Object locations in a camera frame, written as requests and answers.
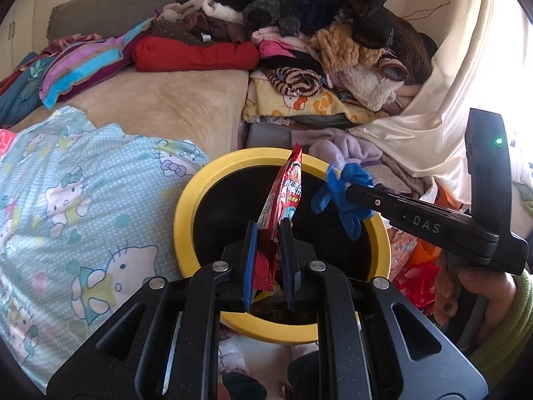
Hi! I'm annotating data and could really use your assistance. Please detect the grey headboard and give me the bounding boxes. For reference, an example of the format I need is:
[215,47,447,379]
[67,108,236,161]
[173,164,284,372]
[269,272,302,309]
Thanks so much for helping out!
[47,0,196,48]

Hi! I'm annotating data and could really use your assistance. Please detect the maroon floral blanket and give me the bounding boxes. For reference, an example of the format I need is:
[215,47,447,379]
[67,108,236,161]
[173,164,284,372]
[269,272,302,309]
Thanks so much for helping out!
[39,35,110,57]

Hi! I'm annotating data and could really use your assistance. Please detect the white pink printed cloth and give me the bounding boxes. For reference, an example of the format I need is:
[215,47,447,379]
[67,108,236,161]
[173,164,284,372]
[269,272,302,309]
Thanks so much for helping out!
[217,333,251,373]

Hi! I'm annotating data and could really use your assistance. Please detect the white curtain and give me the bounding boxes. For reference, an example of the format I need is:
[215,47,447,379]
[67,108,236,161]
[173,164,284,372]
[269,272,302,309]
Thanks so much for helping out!
[347,0,533,207]

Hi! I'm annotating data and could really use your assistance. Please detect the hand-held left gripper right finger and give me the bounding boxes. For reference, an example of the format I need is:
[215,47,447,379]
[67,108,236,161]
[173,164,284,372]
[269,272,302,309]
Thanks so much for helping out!
[280,219,488,400]

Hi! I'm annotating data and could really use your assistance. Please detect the pile of clothes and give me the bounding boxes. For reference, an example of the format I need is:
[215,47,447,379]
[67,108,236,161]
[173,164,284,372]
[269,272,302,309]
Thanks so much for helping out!
[152,0,438,113]

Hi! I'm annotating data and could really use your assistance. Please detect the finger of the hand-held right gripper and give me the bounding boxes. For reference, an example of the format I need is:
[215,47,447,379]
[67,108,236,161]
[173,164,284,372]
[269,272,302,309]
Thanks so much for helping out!
[345,183,406,222]

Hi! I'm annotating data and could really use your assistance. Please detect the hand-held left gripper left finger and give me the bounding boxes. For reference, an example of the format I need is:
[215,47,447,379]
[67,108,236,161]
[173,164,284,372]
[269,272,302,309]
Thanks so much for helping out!
[46,220,257,400]

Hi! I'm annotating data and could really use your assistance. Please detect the red snack packet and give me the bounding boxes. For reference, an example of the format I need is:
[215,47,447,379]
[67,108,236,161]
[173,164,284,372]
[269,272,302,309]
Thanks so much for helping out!
[252,143,305,303]

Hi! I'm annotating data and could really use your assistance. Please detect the blue floral quilt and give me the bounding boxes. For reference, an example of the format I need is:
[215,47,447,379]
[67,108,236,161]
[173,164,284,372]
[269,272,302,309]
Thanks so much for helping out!
[0,52,57,130]

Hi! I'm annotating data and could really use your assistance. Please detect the red printed plastic bag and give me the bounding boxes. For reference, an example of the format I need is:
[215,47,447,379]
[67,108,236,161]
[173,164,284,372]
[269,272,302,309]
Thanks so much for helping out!
[395,260,443,315]

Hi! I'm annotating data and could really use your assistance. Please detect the blue rubber glove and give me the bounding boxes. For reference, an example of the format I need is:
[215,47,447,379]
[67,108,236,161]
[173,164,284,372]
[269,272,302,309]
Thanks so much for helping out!
[310,162,376,241]

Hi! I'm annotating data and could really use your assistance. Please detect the person's right forearm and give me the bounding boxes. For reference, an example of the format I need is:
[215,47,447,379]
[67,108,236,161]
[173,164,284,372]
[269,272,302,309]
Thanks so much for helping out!
[468,273,533,390]

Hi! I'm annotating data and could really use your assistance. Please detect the pink cartoon bear blanket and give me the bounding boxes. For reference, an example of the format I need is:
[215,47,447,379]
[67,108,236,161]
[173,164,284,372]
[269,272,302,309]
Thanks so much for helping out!
[0,128,17,157]

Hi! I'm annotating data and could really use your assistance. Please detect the beige bed mattress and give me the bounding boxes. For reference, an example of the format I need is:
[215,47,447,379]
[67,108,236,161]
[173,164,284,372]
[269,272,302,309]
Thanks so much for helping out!
[6,67,251,157]

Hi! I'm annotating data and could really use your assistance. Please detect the lilac cloth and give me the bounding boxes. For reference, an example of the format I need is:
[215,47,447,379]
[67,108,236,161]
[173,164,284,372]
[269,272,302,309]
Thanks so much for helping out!
[291,128,384,172]

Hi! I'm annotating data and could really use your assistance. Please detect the light blue cat quilt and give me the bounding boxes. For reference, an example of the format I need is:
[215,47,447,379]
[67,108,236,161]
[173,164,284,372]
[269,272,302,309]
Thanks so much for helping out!
[0,106,211,394]

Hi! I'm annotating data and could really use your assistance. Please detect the white wardrobe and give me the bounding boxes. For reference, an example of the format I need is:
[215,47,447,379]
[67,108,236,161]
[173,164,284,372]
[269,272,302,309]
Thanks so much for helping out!
[0,0,53,71]

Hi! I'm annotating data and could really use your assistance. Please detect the person's right hand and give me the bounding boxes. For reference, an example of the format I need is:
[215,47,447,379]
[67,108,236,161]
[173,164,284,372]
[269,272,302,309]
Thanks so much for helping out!
[433,253,519,342]

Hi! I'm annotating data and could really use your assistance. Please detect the orange plastic bag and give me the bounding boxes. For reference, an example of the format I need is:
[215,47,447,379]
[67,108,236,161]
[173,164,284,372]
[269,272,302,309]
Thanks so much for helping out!
[410,237,443,264]

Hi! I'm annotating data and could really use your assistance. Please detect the purple striped pillow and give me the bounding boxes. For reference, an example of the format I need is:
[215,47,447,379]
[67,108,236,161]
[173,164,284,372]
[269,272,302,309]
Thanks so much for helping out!
[39,19,153,111]

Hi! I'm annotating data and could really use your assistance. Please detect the yellow rimmed black bin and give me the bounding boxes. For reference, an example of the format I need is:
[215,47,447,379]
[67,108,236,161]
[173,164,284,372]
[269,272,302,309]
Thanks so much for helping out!
[173,147,392,344]

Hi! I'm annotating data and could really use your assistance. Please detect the yellow cartoon blanket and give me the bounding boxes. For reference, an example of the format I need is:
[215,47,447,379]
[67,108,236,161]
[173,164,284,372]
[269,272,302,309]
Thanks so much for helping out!
[243,69,373,126]

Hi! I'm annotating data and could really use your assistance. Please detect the red cloth roll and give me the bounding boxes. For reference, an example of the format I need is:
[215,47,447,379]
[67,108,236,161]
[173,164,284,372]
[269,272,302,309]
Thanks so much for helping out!
[132,35,260,73]

